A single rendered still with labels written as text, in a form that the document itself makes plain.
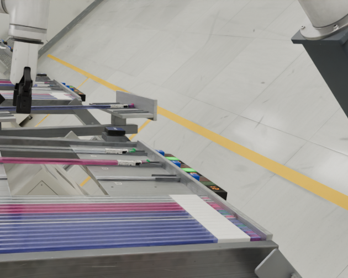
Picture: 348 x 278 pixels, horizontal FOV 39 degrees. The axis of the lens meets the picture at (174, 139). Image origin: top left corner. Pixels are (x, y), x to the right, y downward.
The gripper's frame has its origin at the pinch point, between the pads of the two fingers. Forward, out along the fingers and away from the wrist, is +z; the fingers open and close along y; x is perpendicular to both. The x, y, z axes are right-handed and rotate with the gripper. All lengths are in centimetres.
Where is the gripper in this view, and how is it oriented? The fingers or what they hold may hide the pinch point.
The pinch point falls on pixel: (21, 105)
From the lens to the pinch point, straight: 120.8
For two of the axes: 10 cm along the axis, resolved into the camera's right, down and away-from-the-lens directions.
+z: -1.4, 9.7, 1.9
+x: 9.1, 0.6, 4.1
